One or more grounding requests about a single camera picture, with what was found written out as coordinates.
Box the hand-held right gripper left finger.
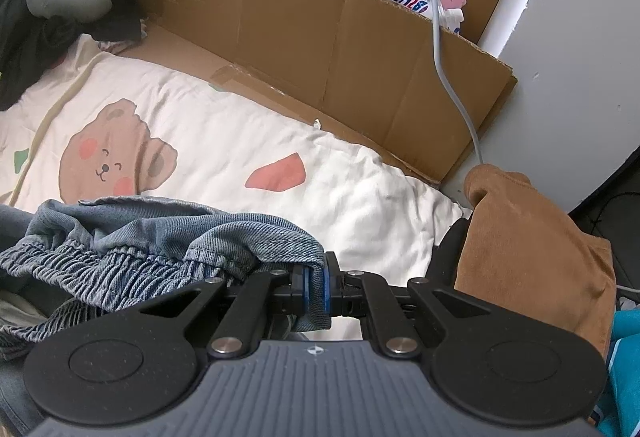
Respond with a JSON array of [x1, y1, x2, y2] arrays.
[[139, 264, 307, 359]]

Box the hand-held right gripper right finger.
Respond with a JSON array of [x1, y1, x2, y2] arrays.
[[322, 252, 491, 359]]

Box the blue denim jeans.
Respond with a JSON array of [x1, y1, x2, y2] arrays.
[[0, 196, 333, 437]]

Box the cream bear printed blanket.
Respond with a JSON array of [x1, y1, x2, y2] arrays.
[[0, 33, 473, 343]]

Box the brown cloth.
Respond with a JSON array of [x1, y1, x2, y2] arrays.
[[452, 163, 617, 360]]

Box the brown cardboard sheet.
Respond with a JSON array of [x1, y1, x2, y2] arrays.
[[112, 0, 518, 185]]

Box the teal cloth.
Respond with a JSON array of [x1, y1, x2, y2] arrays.
[[590, 309, 640, 437]]

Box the white floral cloth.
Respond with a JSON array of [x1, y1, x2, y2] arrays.
[[92, 34, 148, 57]]

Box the black cloth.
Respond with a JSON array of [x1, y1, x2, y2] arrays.
[[75, 0, 148, 43]]

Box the person's dark grey trousers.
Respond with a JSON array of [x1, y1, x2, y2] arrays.
[[0, 0, 86, 113]]

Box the white cable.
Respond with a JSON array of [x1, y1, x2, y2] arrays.
[[404, 0, 486, 165]]

